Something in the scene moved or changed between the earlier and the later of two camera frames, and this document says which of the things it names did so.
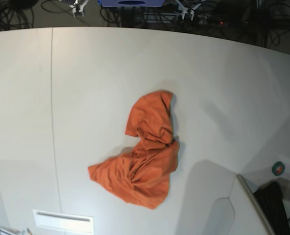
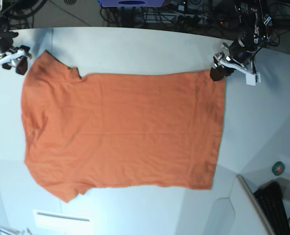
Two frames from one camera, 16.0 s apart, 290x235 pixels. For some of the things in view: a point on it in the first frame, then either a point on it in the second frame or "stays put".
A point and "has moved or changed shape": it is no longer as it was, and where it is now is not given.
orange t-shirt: (142, 176) has moved or changed shape
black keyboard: (270, 198) stays put
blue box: (131, 3) stays put
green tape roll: (277, 168) stays put
